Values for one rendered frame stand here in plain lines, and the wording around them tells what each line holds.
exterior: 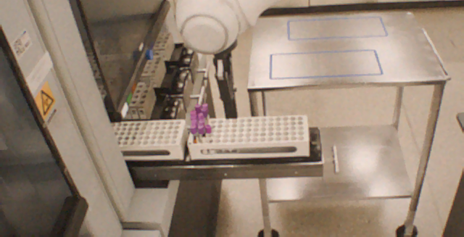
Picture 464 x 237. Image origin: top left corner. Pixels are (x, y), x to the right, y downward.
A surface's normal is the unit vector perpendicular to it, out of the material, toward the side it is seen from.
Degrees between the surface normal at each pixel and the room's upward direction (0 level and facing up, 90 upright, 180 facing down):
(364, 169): 0
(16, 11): 90
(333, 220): 0
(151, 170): 90
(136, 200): 0
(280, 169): 90
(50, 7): 90
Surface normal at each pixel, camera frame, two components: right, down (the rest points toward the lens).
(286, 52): -0.11, -0.78
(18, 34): 0.99, -0.04
